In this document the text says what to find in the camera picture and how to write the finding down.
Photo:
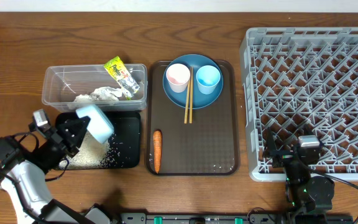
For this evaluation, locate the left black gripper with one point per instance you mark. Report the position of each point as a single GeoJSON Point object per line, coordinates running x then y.
{"type": "Point", "coordinates": [71, 146]}

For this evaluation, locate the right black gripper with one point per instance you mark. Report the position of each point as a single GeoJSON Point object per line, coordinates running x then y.
{"type": "Point", "coordinates": [271, 151]}

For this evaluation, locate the white rice pile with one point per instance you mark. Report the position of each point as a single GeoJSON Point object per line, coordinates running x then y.
{"type": "Point", "coordinates": [92, 155]}

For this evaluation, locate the light blue bowl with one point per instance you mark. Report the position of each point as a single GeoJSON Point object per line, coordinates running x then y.
{"type": "Point", "coordinates": [99, 125]}

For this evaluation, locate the white paper ball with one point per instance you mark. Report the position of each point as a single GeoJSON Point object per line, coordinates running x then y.
{"type": "Point", "coordinates": [83, 99]}

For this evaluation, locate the white tissue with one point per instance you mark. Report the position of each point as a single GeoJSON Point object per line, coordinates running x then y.
{"type": "Point", "coordinates": [106, 93]}

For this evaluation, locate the yellow green snack wrapper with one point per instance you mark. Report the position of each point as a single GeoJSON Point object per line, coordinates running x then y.
{"type": "Point", "coordinates": [116, 69]}

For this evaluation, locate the orange carrot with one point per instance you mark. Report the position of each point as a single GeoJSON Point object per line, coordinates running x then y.
{"type": "Point", "coordinates": [157, 141]}

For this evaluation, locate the wooden chopstick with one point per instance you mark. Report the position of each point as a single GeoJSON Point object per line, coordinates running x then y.
{"type": "Point", "coordinates": [191, 96]}
{"type": "Point", "coordinates": [187, 101]}

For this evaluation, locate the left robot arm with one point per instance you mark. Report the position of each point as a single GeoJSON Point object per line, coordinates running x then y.
{"type": "Point", "coordinates": [22, 172]}

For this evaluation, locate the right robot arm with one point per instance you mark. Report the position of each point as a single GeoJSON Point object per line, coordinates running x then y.
{"type": "Point", "coordinates": [310, 196]}

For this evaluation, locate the grey dishwasher rack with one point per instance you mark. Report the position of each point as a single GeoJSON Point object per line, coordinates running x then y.
{"type": "Point", "coordinates": [302, 73]}

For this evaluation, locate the clear plastic bin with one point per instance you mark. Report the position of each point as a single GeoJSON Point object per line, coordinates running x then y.
{"type": "Point", "coordinates": [62, 84]}

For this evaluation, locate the black tray bin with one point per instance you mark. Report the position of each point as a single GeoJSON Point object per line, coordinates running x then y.
{"type": "Point", "coordinates": [125, 142]}

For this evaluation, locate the dark brown serving tray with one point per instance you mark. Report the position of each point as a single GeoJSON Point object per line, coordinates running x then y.
{"type": "Point", "coordinates": [207, 146]}

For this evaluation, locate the dark blue plate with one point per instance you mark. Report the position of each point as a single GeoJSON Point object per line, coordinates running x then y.
{"type": "Point", "coordinates": [200, 100]}

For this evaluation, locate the light blue cup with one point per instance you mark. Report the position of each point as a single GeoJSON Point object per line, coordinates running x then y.
{"type": "Point", "coordinates": [207, 78]}

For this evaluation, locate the pink cup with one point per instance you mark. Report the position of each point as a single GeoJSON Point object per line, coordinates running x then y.
{"type": "Point", "coordinates": [178, 76]}

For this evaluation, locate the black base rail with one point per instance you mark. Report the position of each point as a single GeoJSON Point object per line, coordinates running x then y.
{"type": "Point", "coordinates": [253, 217]}

